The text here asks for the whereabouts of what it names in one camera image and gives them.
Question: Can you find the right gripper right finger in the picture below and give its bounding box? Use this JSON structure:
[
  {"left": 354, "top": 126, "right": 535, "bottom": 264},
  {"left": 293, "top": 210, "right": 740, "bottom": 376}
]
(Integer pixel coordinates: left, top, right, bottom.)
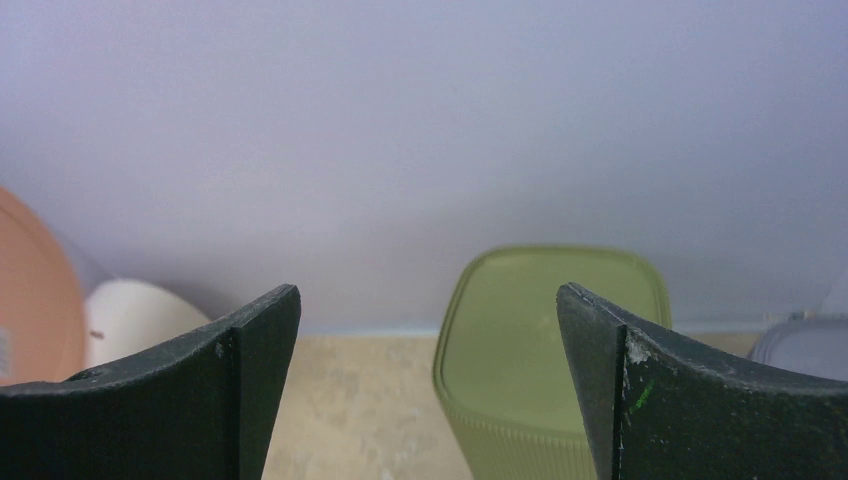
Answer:
[{"left": 556, "top": 283, "right": 847, "bottom": 479}]

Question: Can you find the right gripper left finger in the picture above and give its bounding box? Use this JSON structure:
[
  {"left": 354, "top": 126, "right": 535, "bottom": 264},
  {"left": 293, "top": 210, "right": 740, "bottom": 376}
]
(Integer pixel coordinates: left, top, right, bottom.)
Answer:
[{"left": 1, "top": 285, "right": 301, "bottom": 479}]

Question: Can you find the olive green slatted bin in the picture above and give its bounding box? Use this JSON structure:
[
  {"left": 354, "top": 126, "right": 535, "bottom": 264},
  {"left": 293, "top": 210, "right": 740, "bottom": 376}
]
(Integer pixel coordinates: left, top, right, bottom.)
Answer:
[{"left": 432, "top": 245, "right": 672, "bottom": 479}]

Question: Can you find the grey slatted waste bin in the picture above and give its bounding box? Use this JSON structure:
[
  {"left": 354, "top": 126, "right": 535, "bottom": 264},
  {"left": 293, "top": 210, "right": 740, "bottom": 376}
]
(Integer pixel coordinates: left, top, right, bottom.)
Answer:
[{"left": 747, "top": 316, "right": 847, "bottom": 381}]

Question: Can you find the white cylinder orange-yellow face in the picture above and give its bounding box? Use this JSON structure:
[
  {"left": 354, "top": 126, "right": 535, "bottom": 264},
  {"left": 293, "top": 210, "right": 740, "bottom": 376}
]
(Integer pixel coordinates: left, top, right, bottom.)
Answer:
[{"left": 85, "top": 279, "right": 210, "bottom": 368}]

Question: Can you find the orange plastic bucket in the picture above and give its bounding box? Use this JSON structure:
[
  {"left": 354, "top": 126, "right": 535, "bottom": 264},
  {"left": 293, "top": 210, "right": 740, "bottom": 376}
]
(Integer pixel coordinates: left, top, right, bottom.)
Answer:
[{"left": 1, "top": 189, "right": 86, "bottom": 386}]

